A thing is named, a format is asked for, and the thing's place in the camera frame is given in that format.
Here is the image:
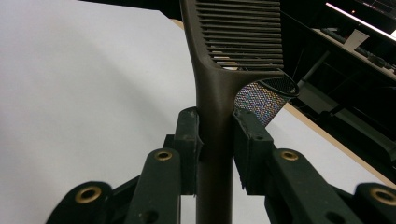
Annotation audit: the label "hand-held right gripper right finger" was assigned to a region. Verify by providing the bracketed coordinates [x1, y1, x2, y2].
[231, 107, 276, 196]

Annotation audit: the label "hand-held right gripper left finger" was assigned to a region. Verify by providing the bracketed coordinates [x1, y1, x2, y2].
[172, 106, 204, 197]

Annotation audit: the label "black mesh pen holder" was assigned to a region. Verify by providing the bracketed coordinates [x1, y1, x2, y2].
[233, 76, 301, 127]

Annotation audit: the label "dark brown comb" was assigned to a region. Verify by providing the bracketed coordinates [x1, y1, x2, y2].
[179, 0, 285, 224]

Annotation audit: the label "metal stand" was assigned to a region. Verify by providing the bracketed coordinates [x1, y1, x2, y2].
[299, 50, 332, 86]

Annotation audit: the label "white card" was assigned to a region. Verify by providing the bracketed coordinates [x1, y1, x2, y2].
[343, 28, 370, 52]

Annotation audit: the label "dark keyboard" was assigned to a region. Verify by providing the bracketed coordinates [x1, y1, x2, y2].
[320, 27, 396, 71]

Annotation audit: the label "monitor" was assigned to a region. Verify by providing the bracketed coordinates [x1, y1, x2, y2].
[324, 0, 396, 42]

